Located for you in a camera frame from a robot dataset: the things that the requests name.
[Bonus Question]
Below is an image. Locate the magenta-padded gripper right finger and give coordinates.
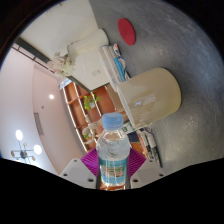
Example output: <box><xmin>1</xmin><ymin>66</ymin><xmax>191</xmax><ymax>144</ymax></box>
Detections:
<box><xmin>128</xmin><ymin>148</ymin><xmax>167</xmax><ymax>190</ymax></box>

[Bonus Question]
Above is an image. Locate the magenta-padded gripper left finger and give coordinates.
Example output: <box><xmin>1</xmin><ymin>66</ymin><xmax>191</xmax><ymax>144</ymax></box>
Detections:
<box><xmin>59</xmin><ymin>148</ymin><xmax>101</xmax><ymax>190</ymax></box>

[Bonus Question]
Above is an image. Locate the clear water bottle blue cap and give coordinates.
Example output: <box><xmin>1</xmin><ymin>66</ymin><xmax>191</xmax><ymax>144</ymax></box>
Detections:
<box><xmin>95</xmin><ymin>112</ymin><xmax>131</xmax><ymax>191</ymax></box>

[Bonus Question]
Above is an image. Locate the stack of dark books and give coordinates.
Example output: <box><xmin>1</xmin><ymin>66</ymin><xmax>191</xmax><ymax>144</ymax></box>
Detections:
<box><xmin>135</xmin><ymin>129</ymin><xmax>163</xmax><ymax>168</ymax></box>

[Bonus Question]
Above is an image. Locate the ceiling lamp with round bulbs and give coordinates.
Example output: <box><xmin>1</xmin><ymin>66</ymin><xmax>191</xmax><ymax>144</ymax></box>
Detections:
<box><xmin>9</xmin><ymin>129</ymin><xmax>44</xmax><ymax>163</ymax></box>

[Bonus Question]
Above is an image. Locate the ceiling air vent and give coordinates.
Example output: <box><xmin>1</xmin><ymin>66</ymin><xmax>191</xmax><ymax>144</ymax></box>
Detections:
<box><xmin>33</xmin><ymin>112</ymin><xmax>44</xmax><ymax>136</ymax></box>

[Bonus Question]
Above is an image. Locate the wooden shelf unit with books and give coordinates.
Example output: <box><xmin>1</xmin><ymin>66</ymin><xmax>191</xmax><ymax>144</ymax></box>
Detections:
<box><xmin>59</xmin><ymin>81</ymin><xmax>134</xmax><ymax>168</ymax></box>

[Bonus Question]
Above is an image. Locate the cream ceramic mug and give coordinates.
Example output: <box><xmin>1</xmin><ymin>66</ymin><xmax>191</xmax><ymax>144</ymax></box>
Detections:
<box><xmin>117</xmin><ymin>67</ymin><xmax>182</xmax><ymax>130</ymax></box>

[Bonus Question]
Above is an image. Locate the tan upholstered chair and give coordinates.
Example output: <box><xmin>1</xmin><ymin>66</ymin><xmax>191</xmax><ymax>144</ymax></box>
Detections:
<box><xmin>105</xmin><ymin>85</ymin><xmax>125</xmax><ymax>114</ymax></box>

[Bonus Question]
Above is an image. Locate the white vase with pink flowers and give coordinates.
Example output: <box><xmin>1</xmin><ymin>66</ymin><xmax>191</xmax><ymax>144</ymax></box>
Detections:
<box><xmin>46</xmin><ymin>28</ymin><xmax>110</xmax><ymax>78</ymax></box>

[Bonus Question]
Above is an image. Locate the flat round red coaster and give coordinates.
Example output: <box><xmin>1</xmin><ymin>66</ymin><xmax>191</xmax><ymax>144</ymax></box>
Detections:
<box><xmin>117</xmin><ymin>17</ymin><xmax>137</xmax><ymax>46</ymax></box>

